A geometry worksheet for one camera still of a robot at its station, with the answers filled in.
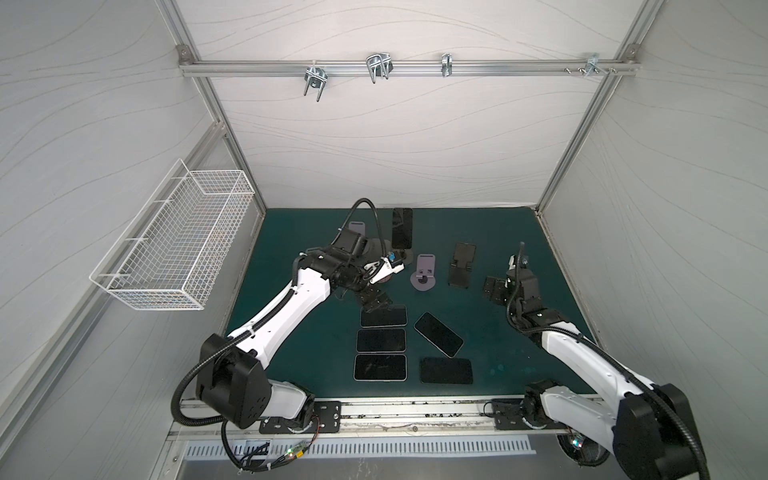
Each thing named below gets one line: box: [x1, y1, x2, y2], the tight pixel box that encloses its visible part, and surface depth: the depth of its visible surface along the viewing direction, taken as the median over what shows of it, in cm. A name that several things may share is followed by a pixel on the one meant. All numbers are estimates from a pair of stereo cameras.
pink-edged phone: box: [356, 328, 406, 353], surface depth 88 cm
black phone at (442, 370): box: [420, 357, 473, 385], surface depth 83 cm
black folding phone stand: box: [448, 243, 477, 289], surface depth 100 cm
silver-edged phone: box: [413, 311, 465, 359], surface depth 90 cm
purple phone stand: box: [410, 254, 436, 291], surface depth 96 cm
